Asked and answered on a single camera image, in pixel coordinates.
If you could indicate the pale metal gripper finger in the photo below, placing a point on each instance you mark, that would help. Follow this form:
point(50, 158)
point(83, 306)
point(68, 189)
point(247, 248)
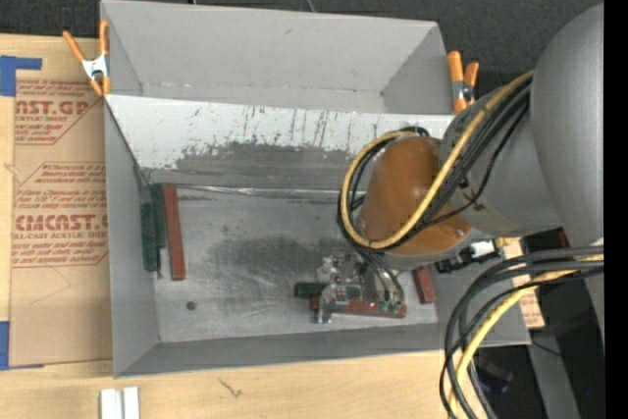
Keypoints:
point(325, 309)
point(326, 271)

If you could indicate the dark green flat block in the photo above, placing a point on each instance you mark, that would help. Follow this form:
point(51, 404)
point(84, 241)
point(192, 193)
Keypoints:
point(148, 240)
point(306, 290)
point(158, 216)

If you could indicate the red-brown flat block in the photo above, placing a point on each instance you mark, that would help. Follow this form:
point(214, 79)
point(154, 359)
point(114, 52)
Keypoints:
point(174, 235)
point(425, 287)
point(365, 309)

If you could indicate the grey metal bin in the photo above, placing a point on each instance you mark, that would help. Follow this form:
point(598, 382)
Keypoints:
point(265, 230)

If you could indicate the brown cardboard board red print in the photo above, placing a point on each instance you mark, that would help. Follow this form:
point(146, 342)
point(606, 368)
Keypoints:
point(54, 211)

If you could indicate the black cylinder on white bracket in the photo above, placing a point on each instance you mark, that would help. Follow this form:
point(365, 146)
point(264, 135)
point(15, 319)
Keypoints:
point(454, 264)

